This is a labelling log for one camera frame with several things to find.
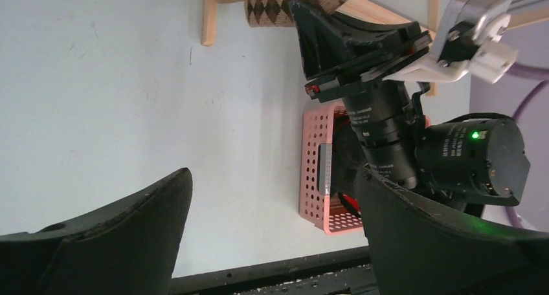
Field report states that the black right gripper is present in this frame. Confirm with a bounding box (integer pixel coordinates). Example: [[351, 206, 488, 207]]
[[289, 0, 530, 206]]

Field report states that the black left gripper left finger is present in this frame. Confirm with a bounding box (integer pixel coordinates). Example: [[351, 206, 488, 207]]
[[1, 168, 193, 294]]

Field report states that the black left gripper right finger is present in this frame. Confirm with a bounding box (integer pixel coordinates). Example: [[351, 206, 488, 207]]
[[355, 168, 548, 294]]

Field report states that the wooden hanger rack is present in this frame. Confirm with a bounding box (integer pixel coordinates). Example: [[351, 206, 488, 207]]
[[209, 0, 548, 83]]

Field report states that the pink plastic basket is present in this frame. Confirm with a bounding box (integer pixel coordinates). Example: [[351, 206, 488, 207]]
[[298, 101, 432, 237]]

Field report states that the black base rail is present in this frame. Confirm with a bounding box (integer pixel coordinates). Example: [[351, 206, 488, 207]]
[[168, 246, 379, 294]]

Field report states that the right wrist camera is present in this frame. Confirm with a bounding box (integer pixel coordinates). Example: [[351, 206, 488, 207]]
[[387, 0, 518, 83]]

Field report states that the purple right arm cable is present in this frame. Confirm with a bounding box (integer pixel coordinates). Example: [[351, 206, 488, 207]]
[[502, 61, 549, 230]]

